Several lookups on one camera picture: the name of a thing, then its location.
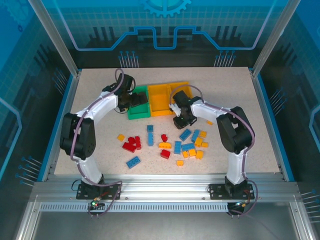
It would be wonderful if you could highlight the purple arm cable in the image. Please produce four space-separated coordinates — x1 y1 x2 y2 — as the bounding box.
69 68 134 219
169 84 260 219

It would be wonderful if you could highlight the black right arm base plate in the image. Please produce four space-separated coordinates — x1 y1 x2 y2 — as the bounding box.
209 182 253 200

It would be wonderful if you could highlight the aluminium frame post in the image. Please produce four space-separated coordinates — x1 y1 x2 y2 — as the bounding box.
250 0 297 77
27 0 82 77

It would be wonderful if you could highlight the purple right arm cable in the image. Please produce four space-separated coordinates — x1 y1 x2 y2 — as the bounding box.
169 84 260 219

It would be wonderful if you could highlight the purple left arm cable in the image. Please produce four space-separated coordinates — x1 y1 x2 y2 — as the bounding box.
69 68 134 219

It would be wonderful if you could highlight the aluminium front frame rail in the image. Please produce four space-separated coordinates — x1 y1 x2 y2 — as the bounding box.
32 173 301 204

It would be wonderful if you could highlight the green plastic bin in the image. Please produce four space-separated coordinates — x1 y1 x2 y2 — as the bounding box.
127 85 152 121

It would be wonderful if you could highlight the yellow plastic bin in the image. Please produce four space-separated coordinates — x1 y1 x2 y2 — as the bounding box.
147 84 175 118
169 81 194 101

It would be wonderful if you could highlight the wide blue lego brick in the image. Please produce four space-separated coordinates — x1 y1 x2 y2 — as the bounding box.
125 156 141 169

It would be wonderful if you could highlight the controller board with leds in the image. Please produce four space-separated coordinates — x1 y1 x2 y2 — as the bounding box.
228 199 251 213
88 197 106 211

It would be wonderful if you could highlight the left controller board with LEDs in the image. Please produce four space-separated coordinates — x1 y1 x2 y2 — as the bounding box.
88 197 106 211

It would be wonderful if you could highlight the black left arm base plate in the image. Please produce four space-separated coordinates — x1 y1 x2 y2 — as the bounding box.
75 180 123 200

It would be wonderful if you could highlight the large red lego brick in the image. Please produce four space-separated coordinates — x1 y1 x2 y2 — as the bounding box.
122 141 137 153

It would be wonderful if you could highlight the aluminium side rail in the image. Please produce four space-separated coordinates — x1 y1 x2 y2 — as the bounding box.
249 68 296 182
40 70 83 182

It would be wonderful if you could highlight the slotted grey cable duct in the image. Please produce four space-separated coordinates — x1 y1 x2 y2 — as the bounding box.
39 202 231 212

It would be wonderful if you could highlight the right controller board with LEDs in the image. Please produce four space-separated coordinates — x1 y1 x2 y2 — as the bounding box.
228 199 251 213

